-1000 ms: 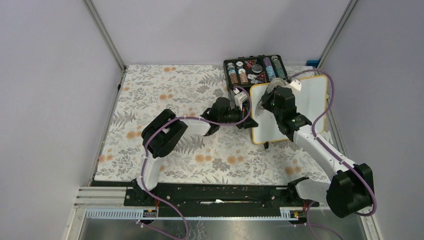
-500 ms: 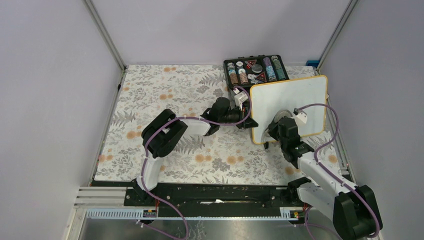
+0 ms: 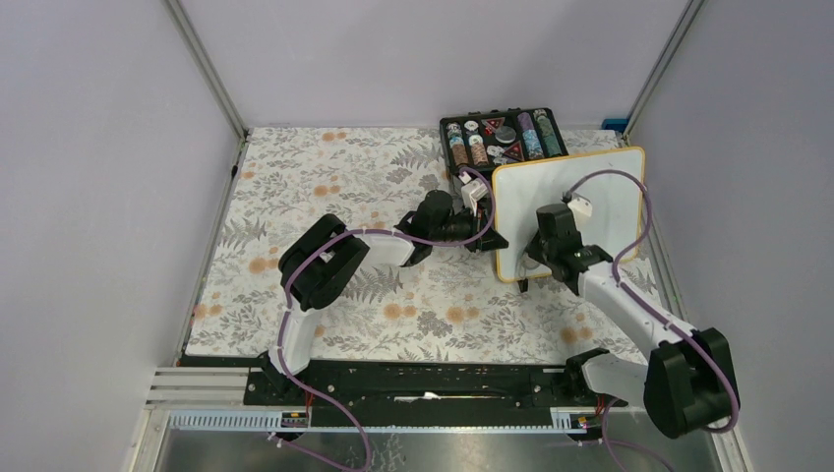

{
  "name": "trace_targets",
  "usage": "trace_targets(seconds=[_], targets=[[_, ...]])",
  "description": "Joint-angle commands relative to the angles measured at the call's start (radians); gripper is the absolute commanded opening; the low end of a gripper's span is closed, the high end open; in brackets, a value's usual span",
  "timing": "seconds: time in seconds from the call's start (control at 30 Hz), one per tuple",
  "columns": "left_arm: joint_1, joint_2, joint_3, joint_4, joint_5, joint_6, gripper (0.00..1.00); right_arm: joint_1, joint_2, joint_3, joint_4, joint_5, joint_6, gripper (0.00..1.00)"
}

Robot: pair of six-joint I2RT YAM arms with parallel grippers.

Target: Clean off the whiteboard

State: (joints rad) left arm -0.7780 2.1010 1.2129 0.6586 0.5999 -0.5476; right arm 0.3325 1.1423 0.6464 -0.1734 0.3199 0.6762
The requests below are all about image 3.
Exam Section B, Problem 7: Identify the blue clamp block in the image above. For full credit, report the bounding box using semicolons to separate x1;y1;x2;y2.
601;118;629;134

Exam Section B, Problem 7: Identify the black poker chip case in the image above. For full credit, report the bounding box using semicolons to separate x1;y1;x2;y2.
439;107;568;189

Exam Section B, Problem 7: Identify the aluminium frame post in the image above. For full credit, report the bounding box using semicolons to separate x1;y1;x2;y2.
161;0;248;141
622;0;708;143

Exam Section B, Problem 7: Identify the yellow framed whiteboard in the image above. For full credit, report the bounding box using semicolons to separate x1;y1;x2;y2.
492;147;645;283

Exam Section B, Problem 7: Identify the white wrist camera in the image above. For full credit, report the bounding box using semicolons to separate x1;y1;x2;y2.
563;193;593;219
459;173;489;212

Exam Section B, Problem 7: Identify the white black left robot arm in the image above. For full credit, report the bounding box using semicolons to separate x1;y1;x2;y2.
267;191;509;404

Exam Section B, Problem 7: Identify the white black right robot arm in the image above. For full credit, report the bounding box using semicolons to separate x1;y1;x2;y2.
525;203;741;439

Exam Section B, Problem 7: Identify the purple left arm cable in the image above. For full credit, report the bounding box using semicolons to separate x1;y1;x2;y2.
269;166;498;472

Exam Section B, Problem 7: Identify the left aluminium frame post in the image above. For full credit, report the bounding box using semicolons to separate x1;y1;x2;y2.
161;0;248;141

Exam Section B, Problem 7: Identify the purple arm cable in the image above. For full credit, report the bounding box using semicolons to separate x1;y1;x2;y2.
563;169;743;472
269;166;498;472

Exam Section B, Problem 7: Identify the right aluminium frame post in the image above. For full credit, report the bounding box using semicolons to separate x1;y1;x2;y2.
622;0;708;143

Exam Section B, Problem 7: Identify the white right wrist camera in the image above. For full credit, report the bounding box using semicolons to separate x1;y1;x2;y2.
563;193;593;219

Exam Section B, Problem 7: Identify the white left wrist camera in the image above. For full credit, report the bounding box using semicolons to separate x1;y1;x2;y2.
459;173;489;212

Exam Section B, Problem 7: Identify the grey round dealer button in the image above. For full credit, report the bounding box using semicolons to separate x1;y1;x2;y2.
495;126;517;145

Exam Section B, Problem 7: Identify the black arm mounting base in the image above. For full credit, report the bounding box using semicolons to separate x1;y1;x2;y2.
176;356;612;436

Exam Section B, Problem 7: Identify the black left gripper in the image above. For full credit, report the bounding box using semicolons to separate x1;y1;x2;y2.
429;203;505;253

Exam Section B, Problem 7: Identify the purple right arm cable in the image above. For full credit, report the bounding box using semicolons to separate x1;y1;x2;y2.
563;169;743;472

